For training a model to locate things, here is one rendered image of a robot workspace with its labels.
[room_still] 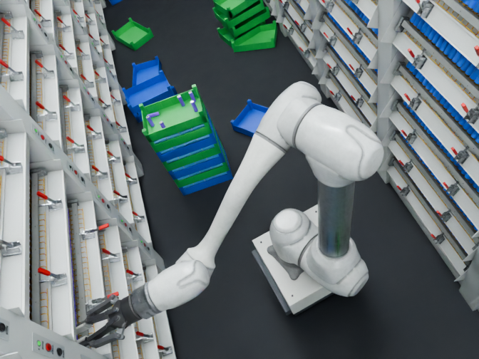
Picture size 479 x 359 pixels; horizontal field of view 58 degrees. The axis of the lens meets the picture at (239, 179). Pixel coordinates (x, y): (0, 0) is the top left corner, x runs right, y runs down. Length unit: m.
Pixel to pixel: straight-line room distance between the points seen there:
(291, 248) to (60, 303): 0.77
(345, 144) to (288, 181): 1.35
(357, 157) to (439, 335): 1.14
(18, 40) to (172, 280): 1.13
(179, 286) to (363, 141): 0.59
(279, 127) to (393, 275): 1.15
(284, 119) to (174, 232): 1.40
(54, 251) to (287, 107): 0.78
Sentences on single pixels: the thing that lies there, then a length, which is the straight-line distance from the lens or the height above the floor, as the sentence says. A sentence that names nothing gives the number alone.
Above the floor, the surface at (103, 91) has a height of 0.35.
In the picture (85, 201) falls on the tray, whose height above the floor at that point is 0.74.
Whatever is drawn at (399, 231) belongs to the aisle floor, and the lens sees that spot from 2.17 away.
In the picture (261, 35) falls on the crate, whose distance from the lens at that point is 3.28.
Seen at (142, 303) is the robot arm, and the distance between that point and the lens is 1.23.
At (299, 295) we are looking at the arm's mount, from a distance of 1.73.
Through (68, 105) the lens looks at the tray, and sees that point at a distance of 2.11.
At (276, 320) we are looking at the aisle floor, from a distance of 2.03.
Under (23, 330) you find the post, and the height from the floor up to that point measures 1.13.
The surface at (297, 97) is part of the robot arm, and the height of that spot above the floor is 1.13.
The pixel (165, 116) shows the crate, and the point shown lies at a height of 0.48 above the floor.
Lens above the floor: 1.92
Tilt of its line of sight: 52 degrees down
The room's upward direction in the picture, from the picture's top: 24 degrees counter-clockwise
